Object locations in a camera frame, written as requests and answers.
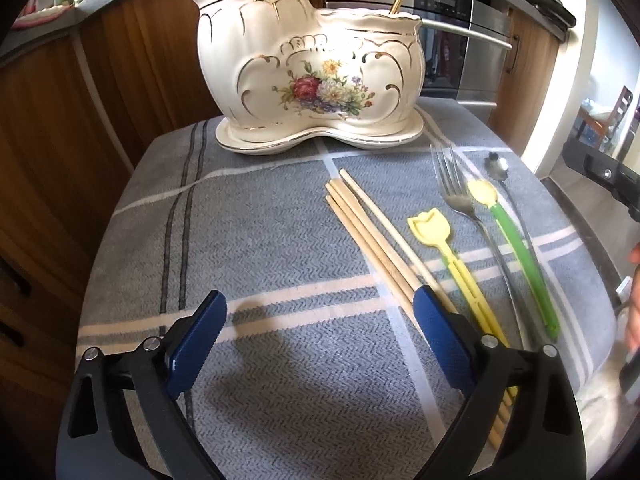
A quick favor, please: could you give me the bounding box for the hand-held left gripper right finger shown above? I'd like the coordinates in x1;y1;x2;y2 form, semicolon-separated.
411;284;587;480

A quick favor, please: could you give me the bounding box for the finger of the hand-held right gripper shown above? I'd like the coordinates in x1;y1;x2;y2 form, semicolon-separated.
562;140;640;222

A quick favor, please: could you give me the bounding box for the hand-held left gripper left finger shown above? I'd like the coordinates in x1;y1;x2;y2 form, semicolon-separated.
56;289;229;480

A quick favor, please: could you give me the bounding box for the green handled yellow spoon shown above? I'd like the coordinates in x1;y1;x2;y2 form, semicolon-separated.
466;180;561;342

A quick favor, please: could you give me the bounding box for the pale wooden chopstick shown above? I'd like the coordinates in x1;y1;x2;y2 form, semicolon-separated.
339;169;458;313

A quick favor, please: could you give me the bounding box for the white floral ceramic utensil holder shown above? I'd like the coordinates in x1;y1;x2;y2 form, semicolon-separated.
192;0;427;133

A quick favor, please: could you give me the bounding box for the person's right hand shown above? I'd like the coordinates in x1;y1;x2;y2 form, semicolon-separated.
625;242;640;356

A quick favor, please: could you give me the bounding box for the wooden chair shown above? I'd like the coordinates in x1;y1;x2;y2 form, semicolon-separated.
582;86;636;158

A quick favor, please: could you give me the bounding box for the stainless steel spoon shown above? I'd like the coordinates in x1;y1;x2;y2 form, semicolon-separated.
484;152;551;286

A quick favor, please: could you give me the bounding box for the yellow tulip plastic fork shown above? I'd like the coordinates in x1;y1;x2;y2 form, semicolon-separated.
407;208;511;350

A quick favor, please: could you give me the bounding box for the stainless steel fork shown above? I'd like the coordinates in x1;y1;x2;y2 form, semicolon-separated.
430;144;532;356

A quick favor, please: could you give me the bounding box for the stainless steel oven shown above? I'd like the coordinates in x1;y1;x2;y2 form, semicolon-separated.
320;0;516;108

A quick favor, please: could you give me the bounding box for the white ceramic saucer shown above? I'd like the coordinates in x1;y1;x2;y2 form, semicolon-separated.
215;109;427;155

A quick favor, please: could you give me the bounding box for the pink edged white cloth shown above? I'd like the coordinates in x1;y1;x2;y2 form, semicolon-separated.
11;4;72;27

